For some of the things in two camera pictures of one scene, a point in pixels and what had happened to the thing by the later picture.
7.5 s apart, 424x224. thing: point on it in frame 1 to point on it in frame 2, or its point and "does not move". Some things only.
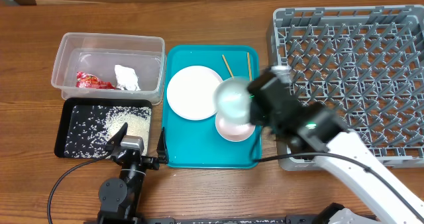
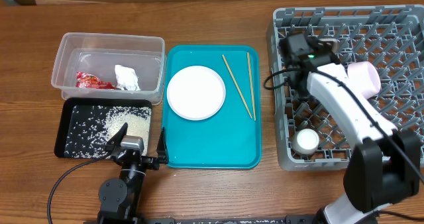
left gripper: x=154 y=162 does not move
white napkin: x=126 y=77 does not move
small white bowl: x=232 y=132 to x=365 y=77
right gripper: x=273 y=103 to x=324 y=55
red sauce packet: x=87 y=80 does not move
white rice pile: x=91 y=126 does not move
